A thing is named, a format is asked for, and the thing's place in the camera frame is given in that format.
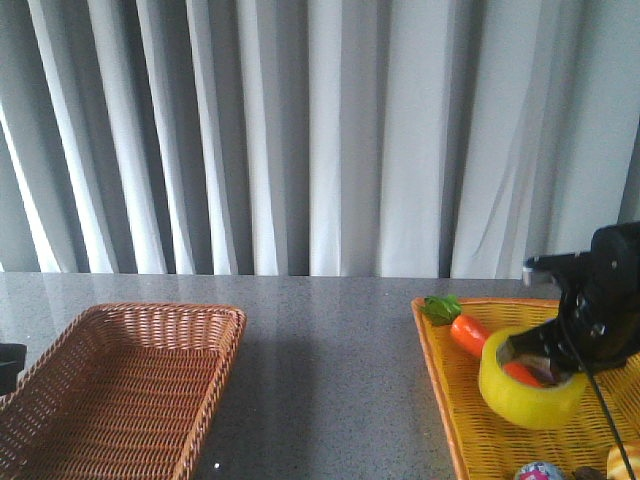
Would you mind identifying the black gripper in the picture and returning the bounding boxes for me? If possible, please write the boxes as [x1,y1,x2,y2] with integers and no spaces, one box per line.
[0,343,27,395]
[506,222,639,383]

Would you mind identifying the yellow tape roll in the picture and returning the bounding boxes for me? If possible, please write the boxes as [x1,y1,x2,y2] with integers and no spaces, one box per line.
[478,327,588,430]

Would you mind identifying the orange toy carrot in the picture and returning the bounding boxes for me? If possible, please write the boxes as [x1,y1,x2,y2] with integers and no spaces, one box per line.
[419,294,546,389]

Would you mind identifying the brown wicker basket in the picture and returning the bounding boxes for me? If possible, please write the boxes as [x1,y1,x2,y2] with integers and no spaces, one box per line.
[1,303,247,479]

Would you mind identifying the yellow wicker basket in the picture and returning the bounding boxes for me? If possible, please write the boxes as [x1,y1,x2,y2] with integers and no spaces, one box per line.
[412,297,639,479]

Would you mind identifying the colourful patterned ball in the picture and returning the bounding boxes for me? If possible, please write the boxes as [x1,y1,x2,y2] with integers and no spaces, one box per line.
[513,461,566,480]

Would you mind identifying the dark brown toy item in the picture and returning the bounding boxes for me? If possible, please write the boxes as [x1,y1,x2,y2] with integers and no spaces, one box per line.
[573,466,606,480]

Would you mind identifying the toy bread piece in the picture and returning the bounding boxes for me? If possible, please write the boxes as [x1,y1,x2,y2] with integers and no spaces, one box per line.
[606,440,640,480]

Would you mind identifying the grey pleated curtain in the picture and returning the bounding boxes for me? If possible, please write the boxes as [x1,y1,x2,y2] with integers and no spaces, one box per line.
[1,1,639,279]

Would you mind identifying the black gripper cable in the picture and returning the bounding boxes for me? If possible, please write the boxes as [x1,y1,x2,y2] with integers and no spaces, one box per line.
[559,299,639,480]

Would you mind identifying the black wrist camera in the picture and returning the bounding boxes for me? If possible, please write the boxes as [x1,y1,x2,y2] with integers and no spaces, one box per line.
[522,251,591,286]

